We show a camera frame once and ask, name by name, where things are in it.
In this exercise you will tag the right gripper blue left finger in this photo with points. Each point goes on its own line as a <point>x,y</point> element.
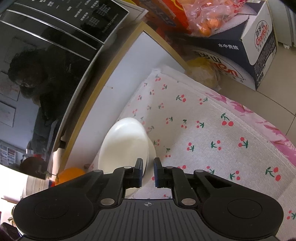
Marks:
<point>117,182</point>

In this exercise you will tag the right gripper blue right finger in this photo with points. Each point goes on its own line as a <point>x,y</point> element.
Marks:
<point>176,180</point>

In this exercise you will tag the large cream bowl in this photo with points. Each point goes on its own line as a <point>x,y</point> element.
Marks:
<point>124,143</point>

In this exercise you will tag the large orange on table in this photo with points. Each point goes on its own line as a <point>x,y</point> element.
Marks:
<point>68,174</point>

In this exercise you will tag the cherry print tablecloth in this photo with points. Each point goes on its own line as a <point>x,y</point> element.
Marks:
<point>190,131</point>

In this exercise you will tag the wooden framed white shelf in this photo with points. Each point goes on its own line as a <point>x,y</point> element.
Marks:
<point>118,72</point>

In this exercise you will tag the pink floral undercloth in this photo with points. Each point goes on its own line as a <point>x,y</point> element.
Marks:
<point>267,129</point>

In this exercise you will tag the Ganten water carton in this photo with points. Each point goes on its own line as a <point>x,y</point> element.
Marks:
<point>244,49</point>

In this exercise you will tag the black microwave oven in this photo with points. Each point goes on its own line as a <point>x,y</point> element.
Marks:
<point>48,49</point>

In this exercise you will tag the red cardboard box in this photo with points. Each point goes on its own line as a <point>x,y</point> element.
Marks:
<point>166,15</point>

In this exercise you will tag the plastic bag of oranges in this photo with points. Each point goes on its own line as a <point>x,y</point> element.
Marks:
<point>208,17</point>

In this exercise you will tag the silver refrigerator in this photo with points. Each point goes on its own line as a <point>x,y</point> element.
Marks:
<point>284,23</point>

